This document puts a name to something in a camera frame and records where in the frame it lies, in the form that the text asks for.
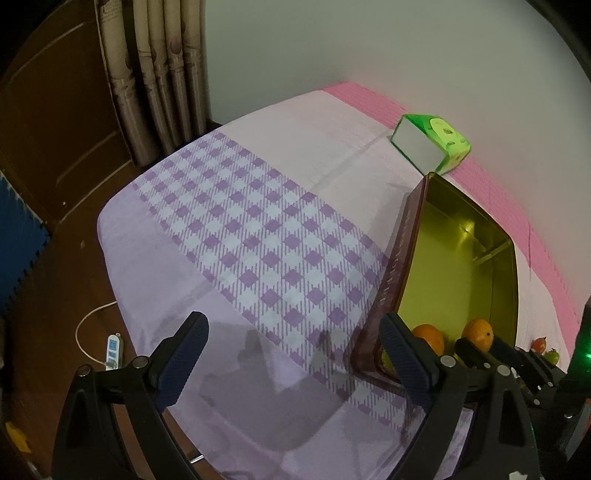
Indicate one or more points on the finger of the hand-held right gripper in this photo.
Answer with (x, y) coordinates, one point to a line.
(475, 353)

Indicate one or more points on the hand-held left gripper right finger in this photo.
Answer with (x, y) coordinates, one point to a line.
(406, 364)

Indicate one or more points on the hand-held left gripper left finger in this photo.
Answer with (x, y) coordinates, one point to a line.
(184, 355)

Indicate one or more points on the orange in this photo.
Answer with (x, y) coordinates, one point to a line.
(429, 336)
(478, 333)

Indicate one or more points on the small green fruit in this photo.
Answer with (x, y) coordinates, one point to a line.
(551, 356)

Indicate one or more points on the maroon tin box gold interior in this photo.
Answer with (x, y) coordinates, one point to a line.
(443, 277)

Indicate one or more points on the small red fruit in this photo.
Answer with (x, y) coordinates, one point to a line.
(538, 344)

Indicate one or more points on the white power strip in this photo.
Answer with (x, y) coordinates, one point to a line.
(113, 351)

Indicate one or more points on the purple checkered cloth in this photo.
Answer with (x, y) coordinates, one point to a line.
(258, 230)

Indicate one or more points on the pink mat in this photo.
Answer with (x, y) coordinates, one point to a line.
(485, 180)

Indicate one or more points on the yellow object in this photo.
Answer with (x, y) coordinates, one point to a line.
(14, 436)

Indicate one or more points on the blue foam mat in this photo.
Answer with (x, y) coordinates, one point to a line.
(18, 244)

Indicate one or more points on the green tissue pack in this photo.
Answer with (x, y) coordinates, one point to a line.
(427, 143)

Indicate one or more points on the brown wooden door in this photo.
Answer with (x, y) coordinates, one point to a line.
(55, 124)

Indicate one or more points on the beige patterned curtain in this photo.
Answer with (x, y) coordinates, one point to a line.
(152, 74)

